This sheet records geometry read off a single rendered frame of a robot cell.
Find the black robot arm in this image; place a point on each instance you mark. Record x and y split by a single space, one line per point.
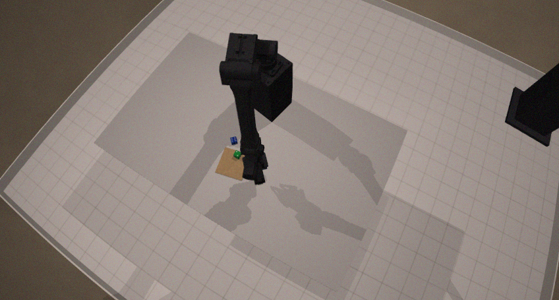
242 69

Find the tan flat mat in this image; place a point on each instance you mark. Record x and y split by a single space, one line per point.
229 165

